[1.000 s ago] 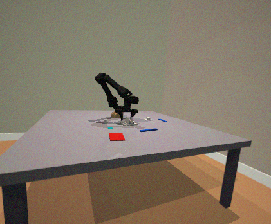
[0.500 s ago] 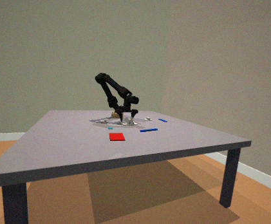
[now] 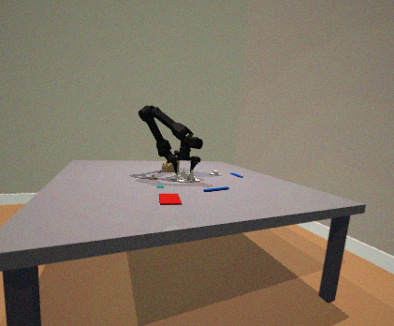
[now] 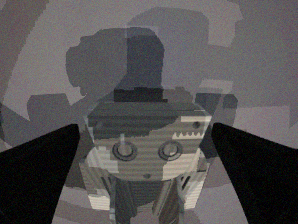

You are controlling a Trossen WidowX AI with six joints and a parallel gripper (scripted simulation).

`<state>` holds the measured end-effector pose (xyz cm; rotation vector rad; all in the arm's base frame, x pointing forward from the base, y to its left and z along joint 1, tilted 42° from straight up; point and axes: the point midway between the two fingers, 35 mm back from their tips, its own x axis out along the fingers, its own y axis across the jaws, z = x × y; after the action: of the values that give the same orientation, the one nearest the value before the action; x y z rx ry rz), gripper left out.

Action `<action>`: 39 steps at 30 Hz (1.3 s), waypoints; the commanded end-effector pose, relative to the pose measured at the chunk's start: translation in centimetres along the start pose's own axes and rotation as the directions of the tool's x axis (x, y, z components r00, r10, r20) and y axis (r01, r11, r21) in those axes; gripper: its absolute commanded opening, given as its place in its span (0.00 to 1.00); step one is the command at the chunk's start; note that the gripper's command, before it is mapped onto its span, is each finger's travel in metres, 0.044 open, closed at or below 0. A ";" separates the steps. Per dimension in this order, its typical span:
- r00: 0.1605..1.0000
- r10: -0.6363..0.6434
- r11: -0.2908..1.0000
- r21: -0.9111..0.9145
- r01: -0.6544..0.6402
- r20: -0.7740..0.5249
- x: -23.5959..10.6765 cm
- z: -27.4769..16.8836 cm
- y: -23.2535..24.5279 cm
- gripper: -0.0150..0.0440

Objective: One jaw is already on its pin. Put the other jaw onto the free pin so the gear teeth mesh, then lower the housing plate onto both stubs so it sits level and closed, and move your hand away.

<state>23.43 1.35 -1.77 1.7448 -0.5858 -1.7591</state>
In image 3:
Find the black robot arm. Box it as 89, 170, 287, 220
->
139, 105, 203, 160

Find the red flat square plate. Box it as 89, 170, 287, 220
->
159, 194, 182, 205

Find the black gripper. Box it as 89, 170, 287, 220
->
168, 147, 200, 173

